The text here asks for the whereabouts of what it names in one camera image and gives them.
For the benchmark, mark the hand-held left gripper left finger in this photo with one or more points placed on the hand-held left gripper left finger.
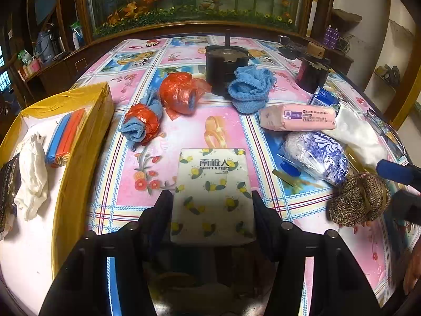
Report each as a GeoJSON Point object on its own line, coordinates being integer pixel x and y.
{"type": "Point", "coordinates": [162, 210]}

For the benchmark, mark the black plastic packet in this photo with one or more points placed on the black plastic packet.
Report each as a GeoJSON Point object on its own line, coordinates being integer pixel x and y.
{"type": "Point", "coordinates": [8, 197]}

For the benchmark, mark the purple bottle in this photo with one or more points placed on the purple bottle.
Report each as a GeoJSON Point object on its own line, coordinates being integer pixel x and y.
{"type": "Point", "coordinates": [336, 38]}
{"type": "Point", "coordinates": [328, 38]}

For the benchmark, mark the person's right hand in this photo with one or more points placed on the person's right hand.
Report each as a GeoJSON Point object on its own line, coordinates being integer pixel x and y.
{"type": "Point", "coordinates": [413, 273]}

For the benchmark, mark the black cylinder with wooden block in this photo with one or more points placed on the black cylinder with wooden block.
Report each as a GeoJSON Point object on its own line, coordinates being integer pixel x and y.
{"type": "Point", "coordinates": [310, 75]}

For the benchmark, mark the black cylinder with metal shaft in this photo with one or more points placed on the black cylinder with metal shaft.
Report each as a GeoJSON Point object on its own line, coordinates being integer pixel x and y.
{"type": "Point", "coordinates": [218, 69]}

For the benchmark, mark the orange plastic bag bundle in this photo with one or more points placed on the orange plastic bag bundle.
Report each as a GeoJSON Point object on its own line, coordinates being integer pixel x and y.
{"type": "Point", "coordinates": [179, 93]}

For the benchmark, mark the blue white patterned plastic bag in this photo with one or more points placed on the blue white patterned plastic bag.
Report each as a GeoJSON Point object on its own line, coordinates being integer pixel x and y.
{"type": "Point", "coordinates": [315, 154]}

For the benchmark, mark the blue orange clip strips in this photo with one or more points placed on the blue orange clip strips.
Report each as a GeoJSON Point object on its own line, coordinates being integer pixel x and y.
{"type": "Point", "coordinates": [65, 138]}

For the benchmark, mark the blue tissue packet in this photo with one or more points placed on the blue tissue packet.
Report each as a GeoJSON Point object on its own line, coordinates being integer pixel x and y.
{"type": "Point", "coordinates": [324, 98]}

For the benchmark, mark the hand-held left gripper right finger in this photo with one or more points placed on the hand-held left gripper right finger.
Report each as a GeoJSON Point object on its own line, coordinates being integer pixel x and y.
{"type": "Point", "coordinates": [263, 214]}

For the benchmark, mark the bamboo and flower painted panel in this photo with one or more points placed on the bamboo and flower painted panel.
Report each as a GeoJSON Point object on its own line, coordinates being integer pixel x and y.
{"type": "Point", "coordinates": [197, 0]}

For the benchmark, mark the eyeglasses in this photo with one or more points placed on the eyeglasses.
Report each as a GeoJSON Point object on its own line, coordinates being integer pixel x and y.
{"type": "Point", "coordinates": [396, 144]}

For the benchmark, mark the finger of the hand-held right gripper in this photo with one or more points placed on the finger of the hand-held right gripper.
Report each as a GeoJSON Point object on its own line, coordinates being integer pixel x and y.
{"type": "Point", "coordinates": [399, 171]}
{"type": "Point", "coordinates": [408, 205]}

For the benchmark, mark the white cloth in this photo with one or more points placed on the white cloth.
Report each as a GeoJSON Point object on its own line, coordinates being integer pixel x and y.
{"type": "Point", "coordinates": [31, 171]}

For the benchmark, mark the small black metal object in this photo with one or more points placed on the small black metal object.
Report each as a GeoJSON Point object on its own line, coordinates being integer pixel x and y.
{"type": "Point", "coordinates": [291, 47]}

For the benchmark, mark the pink box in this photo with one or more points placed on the pink box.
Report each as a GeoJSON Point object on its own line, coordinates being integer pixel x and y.
{"type": "Point", "coordinates": [31, 67]}

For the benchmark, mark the blue towel in orange bag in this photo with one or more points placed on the blue towel in orange bag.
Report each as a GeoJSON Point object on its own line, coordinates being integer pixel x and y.
{"type": "Point", "coordinates": [144, 121]}

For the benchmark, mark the speckled brown knitted bundle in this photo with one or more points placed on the speckled brown knitted bundle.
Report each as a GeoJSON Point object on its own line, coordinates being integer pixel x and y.
{"type": "Point", "coordinates": [358, 200]}

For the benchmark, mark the wall shelf with clutter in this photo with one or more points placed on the wall shelf with clutter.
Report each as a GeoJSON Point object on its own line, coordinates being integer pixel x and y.
{"type": "Point", "coordinates": [388, 74]}

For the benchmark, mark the white spray bottle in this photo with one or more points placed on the white spray bottle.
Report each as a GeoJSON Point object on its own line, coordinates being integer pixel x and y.
{"type": "Point", "coordinates": [76, 38]}

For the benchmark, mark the white lemon print tissue pack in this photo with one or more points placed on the white lemon print tissue pack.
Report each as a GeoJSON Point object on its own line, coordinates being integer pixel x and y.
{"type": "Point", "coordinates": [210, 204]}

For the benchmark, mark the yellow taped cardboard box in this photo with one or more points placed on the yellow taped cardboard box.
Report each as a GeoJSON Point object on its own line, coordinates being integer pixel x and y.
{"type": "Point", "coordinates": [95, 118]}

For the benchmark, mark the pink tissue pack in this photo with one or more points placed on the pink tissue pack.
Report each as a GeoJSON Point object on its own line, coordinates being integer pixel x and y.
{"type": "Point", "coordinates": [296, 117]}

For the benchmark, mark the blue knitted cloth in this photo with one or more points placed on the blue knitted cloth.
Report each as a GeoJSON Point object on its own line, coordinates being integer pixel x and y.
{"type": "Point", "coordinates": [250, 92]}

